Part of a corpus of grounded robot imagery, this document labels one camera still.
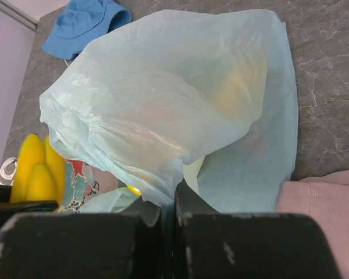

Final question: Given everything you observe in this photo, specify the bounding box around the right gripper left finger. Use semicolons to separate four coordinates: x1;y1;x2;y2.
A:
0;199;164;278

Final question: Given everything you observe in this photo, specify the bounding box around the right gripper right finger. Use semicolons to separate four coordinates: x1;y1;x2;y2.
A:
174;181;341;278

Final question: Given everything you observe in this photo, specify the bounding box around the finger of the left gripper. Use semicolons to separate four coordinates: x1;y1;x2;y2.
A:
0;185;58;218

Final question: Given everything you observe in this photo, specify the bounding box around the yellow banana bunch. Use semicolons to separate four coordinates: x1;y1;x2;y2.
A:
10;134;66;204

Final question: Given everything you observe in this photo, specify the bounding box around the light blue plastic bag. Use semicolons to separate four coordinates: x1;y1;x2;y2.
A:
40;9;298;213

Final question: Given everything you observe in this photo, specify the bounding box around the round fruit plate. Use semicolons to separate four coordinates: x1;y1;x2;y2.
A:
57;160;97;213

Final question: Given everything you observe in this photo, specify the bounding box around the pink folded cloth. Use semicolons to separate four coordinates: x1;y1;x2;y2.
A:
276;170;349;278

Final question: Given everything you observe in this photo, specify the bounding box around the blue bucket hat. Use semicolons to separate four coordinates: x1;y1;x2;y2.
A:
42;0;133;60

